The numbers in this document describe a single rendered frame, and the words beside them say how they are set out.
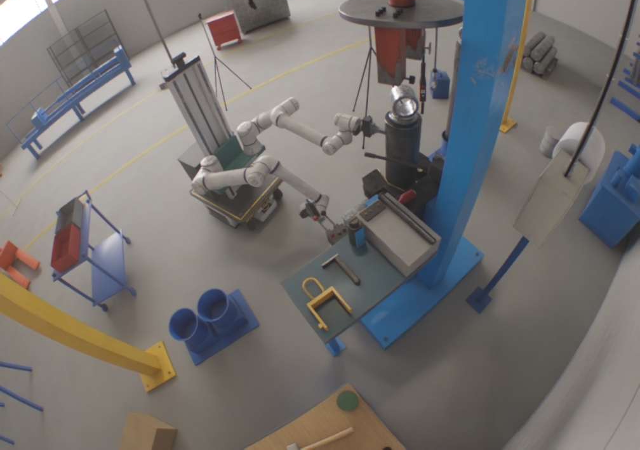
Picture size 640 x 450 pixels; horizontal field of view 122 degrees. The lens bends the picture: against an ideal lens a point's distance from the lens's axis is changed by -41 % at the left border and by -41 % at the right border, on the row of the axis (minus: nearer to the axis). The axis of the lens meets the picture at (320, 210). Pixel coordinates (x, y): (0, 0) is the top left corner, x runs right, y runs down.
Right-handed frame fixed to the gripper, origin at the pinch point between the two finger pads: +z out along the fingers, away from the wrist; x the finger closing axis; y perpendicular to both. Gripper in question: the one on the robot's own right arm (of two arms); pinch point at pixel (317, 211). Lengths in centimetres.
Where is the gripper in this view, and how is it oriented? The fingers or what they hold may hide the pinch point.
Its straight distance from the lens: 203.1
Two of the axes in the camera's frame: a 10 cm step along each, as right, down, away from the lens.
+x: 4.9, 8.4, 2.3
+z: 3.4, 0.7, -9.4
